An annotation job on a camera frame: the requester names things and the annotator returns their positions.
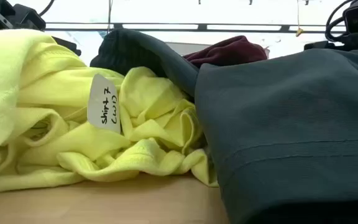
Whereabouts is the hanging cord with yellow hook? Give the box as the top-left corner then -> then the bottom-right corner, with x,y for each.
295,0 -> 305,37

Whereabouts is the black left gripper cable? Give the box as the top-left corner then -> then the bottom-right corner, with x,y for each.
38,0 -> 56,17

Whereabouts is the white handwritten paper label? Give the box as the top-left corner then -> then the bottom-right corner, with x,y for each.
87,73 -> 121,134

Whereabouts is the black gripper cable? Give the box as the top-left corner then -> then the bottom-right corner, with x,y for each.
324,0 -> 354,44
38,0 -> 56,17

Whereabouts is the black overhead rail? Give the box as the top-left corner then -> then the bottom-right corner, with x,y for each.
44,22 -> 347,34

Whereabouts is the dark green shirt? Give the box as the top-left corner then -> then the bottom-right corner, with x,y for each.
126,29 -> 358,224

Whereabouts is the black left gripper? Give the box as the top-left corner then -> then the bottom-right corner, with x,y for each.
0,0 -> 82,57

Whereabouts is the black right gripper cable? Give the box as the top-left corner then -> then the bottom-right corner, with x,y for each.
324,0 -> 354,44

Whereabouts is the thin hanging cable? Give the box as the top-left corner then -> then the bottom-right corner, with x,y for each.
106,0 -> 114,34

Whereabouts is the black garment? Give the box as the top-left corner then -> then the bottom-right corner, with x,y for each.
89,28 -> 167,77

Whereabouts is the neon yellow shirt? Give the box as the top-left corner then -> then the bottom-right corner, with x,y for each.
0,27 -> 219,194

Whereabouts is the maroon garment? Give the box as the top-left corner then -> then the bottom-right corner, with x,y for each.
183,35 -> 269,69

